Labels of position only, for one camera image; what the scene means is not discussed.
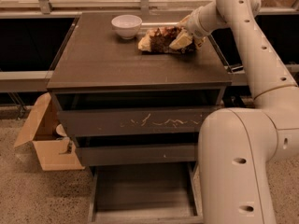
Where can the black power adapter with cable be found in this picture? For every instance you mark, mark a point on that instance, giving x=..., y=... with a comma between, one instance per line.
x=235, y=68

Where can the open cardboard box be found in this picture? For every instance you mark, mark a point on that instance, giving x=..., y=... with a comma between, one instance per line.
x=55, y=153

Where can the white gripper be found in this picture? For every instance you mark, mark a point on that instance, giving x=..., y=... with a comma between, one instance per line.
x=195, y=24

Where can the brown chip bag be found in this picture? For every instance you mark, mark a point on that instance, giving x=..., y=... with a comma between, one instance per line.
x=157, y=40

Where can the middle drawer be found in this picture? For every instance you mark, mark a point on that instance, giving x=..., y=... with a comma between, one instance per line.
x=137, y=149

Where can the white ceramic bowl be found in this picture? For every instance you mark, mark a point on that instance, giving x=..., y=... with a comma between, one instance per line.
x=126, y=26

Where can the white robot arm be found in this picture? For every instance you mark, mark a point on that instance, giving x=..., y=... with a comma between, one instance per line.
x=235, y=144

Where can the top drawer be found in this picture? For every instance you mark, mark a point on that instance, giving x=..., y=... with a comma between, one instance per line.
x=128, y=113

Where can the dark brown drawer cabinet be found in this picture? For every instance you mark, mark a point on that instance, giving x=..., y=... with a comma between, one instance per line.
x=96, y=60

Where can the open bottom drawer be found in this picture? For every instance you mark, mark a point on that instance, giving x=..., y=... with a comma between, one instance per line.
x=159, y=193

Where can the white cup in box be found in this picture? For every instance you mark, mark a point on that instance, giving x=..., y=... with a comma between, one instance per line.
x=60, y=130

